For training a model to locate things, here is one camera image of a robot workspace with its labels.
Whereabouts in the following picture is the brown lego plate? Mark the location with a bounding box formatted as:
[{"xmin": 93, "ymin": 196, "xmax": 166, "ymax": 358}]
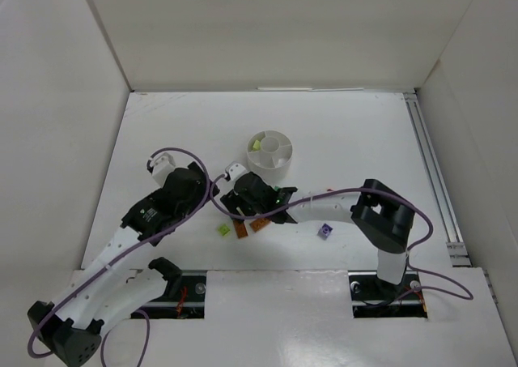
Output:
[
  {"xmin": 249, "ymin": 218, "xmax": 271, "ymax": 233},
  {"xmin": 232, "ymin": 220, "xmax": 248, "ymax": 239}
]

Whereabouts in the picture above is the lime green lego brick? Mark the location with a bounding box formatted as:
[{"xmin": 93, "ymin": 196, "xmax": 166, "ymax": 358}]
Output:
[
  {"xmin": 217, "ymin": 224, "xmax": 231, "ymax": 237},
  {"xmin": 251, "ymin": 139, "xmax": 261, "ymax": 151}
]

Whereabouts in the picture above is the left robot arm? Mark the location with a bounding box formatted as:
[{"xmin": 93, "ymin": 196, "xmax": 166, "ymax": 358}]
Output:
[{"xmin": 28, "ymin": 153, "xmax": 211, "ymax": 366}]

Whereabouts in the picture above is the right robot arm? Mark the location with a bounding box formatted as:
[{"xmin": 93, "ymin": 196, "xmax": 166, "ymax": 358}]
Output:
[{"xmin": 220, "ymin": 172, "xmax": 415, "ymax": 285}]

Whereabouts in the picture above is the white round divided container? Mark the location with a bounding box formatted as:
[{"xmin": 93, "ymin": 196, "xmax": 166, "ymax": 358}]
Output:
[{"xmin": 246, "ymin": 130, "xmax": 293, "ymax": 183}]

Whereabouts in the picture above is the purple lego brick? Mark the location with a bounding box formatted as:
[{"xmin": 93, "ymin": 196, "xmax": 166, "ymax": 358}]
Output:
[{"xmin": 317, "ymin": 224, "xmax": 333, "ymax": 240}]

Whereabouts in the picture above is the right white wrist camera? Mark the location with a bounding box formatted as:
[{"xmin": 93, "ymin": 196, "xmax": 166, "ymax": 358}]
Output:
[{"xmin": 224, "ymin": 161, "xmax": 248, "ymax": 182}]

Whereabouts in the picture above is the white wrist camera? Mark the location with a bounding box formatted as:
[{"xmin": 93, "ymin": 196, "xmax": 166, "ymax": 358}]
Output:
[
  {"xmin": 146, "ymin": 151, "xmax": 176, "ymax": 187},
  {"xmin": 224, "ymin": 161, "xmax": 248, "ymax": 182}
]

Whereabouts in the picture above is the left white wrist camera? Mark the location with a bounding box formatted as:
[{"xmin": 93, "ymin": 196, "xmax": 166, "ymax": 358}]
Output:
[{"xmin": 146, "ymin": 151, "xmax": 176, "ymax": 187}]

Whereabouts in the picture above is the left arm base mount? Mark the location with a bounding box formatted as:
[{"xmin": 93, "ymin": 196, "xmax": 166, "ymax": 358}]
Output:
[{"xmin": 138, "ymin": 257, "xmax": 207, "ymax": 320}]

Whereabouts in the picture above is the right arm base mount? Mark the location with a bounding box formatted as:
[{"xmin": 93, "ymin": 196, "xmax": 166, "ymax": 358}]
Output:
[{"xmin": 348, "ymin": 271, "xmax": 428, "ymax": 318}]

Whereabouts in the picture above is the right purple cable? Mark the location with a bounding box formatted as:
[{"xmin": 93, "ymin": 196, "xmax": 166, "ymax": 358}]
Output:
[{"xmin": 208, "ymin": 173, "xmax": 475, "ymax": 303}]

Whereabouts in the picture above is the aluminium rail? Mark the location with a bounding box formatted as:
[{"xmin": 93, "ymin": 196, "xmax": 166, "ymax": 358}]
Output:
[{"xmin": 403, "ymin": 92, "xmax": 472, "ymax": 267}]

